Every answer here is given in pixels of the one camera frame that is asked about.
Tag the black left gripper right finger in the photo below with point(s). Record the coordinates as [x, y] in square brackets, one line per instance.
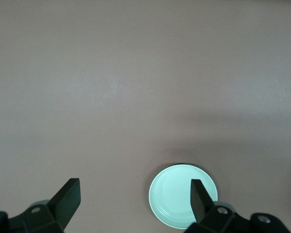
[198, 204]

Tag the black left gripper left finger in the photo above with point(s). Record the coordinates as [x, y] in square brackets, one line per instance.
[65, 204]

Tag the pale green round plate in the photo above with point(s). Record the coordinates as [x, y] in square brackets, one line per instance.
[172, 194]

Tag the brown table cover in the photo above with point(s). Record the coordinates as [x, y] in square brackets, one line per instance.
[135, 85]

